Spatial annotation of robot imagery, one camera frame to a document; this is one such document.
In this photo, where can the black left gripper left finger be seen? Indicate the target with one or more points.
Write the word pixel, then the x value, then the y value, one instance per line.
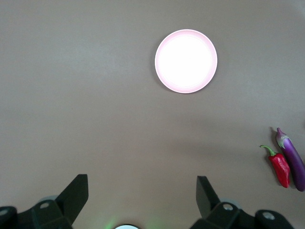
pixel 71 195

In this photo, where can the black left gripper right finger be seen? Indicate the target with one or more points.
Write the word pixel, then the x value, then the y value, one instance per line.
pixel 209 200

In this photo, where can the red chili pepper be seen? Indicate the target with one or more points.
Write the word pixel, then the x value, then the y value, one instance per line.
pixel 281 169

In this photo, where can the purple eggplant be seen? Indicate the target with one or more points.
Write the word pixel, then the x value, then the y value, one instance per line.
pixel 294 162

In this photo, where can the pink round plate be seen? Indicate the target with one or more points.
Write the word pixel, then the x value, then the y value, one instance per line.
pixel 186 61

